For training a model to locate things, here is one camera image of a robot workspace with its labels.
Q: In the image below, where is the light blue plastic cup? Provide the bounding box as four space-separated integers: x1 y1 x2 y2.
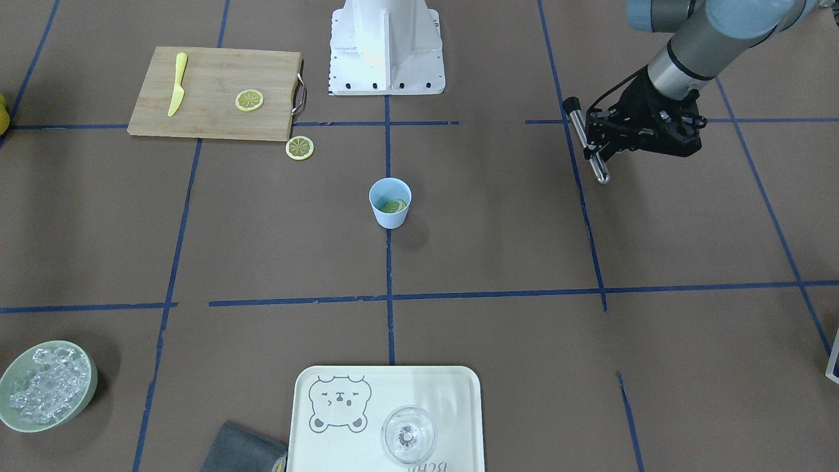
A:
368 178 412 229

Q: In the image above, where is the cream serving tray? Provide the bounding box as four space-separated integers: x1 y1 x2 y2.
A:
285 366 486 471

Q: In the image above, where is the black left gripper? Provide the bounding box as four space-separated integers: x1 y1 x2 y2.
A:
585 72 707 162

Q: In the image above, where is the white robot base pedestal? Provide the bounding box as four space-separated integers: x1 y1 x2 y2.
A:
328 1 446 96

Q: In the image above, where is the yellow plastic knife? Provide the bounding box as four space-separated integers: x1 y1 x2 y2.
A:
167 52 188 117

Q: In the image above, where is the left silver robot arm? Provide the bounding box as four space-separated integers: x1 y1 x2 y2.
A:
583 1 815 162

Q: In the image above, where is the grey folded cloth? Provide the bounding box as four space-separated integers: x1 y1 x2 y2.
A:
200 422 288 471

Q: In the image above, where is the green bowl with ice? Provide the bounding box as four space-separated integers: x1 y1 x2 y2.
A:
1 340 98 433

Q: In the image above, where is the clear wine glass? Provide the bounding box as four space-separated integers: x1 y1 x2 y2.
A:
380 405 437 466

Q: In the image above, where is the steel muddler with black cap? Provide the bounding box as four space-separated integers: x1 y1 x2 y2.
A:
562 96 611 186

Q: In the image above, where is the bamboo cutting board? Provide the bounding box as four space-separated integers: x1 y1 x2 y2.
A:
128 46 303 142

